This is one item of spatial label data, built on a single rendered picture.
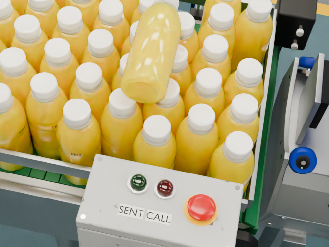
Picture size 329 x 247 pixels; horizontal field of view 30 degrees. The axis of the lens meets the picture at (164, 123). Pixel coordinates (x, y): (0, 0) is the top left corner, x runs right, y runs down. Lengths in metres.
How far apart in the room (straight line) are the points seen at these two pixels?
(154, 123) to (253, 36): 0.27
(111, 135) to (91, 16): 0.23
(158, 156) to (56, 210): 0.25
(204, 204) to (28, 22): 0.41
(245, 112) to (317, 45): 1.61
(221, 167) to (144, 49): 0.20
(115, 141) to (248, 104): 0.21
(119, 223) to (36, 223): 0.38
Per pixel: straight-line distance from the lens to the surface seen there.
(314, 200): 1.08
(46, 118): 0.93
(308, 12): 1.16
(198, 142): 0.90
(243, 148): 0.86
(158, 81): 0.84
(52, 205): 1.04
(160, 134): 0.86
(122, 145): 0.94
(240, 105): 0.90
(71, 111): 0.88
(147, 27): 0.89
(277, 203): 1.08
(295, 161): 1.01
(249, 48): 1.07
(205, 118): 0.88
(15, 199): 1.06
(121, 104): 0.88
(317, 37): 2.51
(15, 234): 1.98
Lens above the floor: 1.81
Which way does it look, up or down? 57 degrees down
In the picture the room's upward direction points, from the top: 7 degrees clockwise
